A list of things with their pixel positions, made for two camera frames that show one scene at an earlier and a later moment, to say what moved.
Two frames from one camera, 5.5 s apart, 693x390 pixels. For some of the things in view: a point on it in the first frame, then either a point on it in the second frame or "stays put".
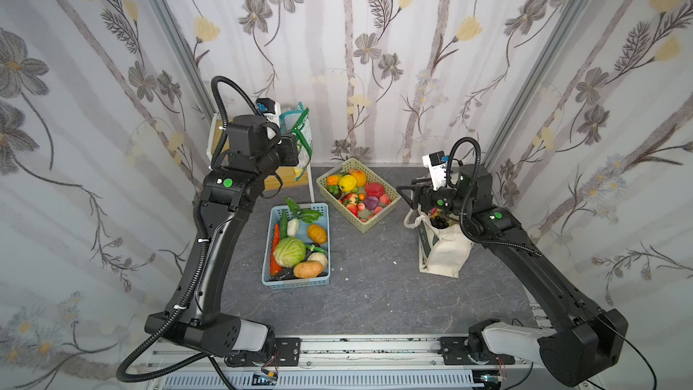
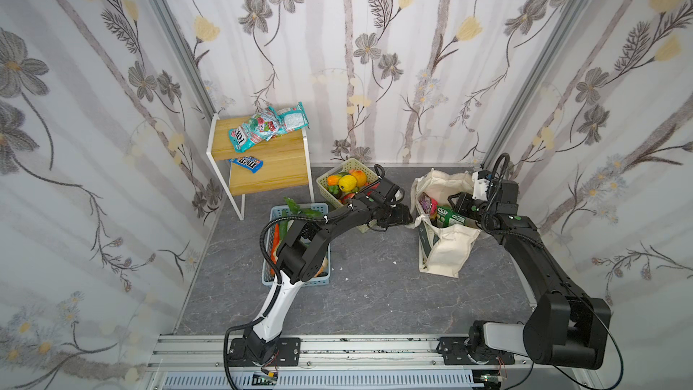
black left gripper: [290, 151] -> [394, 214]
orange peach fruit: [360, 176] stays put
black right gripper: [425, 201] -> [466, 204]
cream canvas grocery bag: [442, 252] stays put
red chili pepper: [275, 267] stays put
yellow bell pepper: [346, 182] stays put
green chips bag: [296, 120] -> [447, 217]
